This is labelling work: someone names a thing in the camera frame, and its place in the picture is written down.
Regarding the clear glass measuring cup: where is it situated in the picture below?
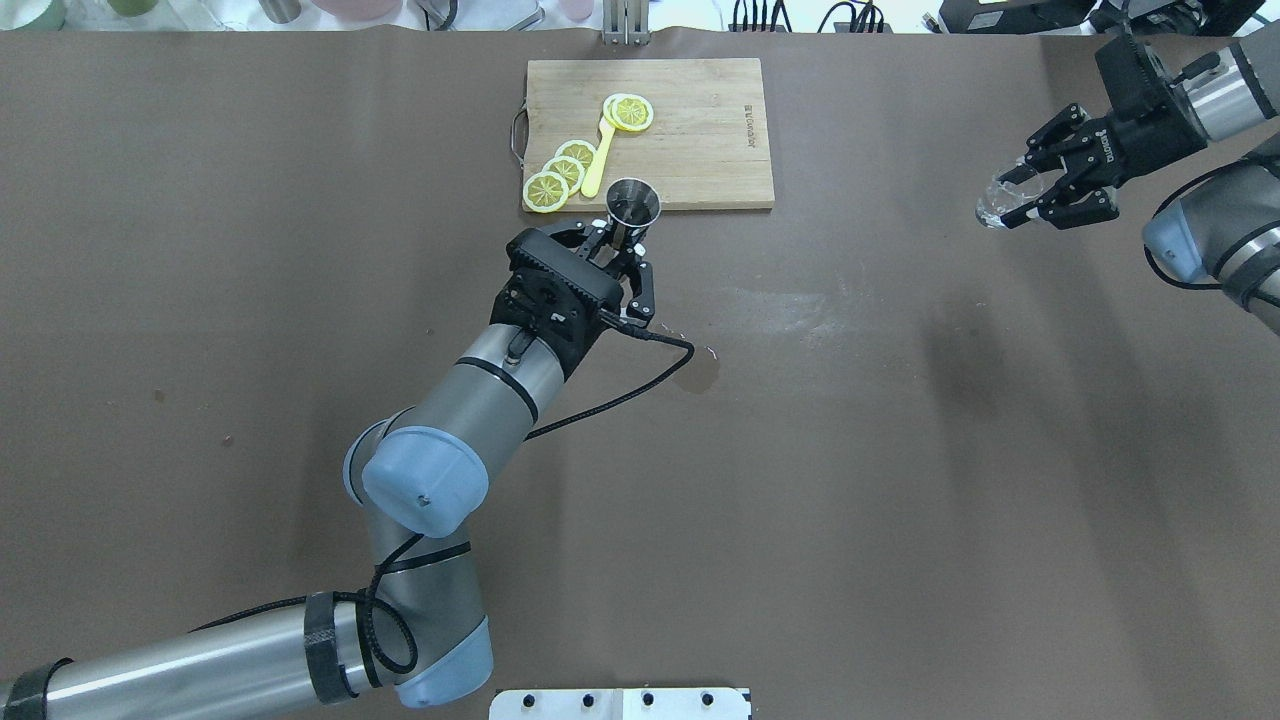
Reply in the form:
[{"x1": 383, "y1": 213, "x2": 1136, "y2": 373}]
[{"x1": 975, "y1": 174, "x2": 1044, "y2": 229}]

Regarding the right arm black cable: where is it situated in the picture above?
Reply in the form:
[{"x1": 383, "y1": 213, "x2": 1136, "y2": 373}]
[{"x1": 1110, "y1": 0, "x2": 1280, "y2": 293}]

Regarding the lemon slice on stick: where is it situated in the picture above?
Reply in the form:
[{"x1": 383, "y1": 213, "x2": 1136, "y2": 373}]
[{"x1": 602, "y1": 94, "x2": 655, "y2": 133}]

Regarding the wooden cutting board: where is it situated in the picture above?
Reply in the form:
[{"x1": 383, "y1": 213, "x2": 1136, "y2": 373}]
[{"x1": 522, "y1": 58, "x2": 774, "y2": 211}]

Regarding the aluminium frame post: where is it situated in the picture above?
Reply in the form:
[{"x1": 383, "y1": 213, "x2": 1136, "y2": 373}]
[{"x1": 602, "y1": 0, "x2": 652, "y2": 46}]

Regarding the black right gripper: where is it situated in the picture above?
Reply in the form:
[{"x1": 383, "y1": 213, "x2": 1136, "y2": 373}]
[{"x1": 996, "y1": 36, "x2": 1210, "y2": 231}]

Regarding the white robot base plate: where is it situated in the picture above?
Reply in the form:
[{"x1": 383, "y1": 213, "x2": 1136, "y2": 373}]
[{"x1": 488, "y1": 687, "x2": 754, "y2": 719}]

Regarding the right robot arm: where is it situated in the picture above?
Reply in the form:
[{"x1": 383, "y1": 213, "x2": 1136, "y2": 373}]
[{"x1": 975, "y1": 24, "x2": 1279, "y2": 331}]

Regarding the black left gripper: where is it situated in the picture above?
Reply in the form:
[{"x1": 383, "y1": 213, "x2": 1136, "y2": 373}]
[{"x1": 489, "y1": 218, "x2": 657, "y2": 375}]

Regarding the steel double jigger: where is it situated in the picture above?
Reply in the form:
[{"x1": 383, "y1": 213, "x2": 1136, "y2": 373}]
[{"x1": 605, "y1": 177, "x2": 662, "y2": 252}]

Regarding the yellow plastic stick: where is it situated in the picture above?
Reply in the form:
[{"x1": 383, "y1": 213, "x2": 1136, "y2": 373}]
[{"x1": 579, "y1": 113, "x2": 616, "y2": 199}]

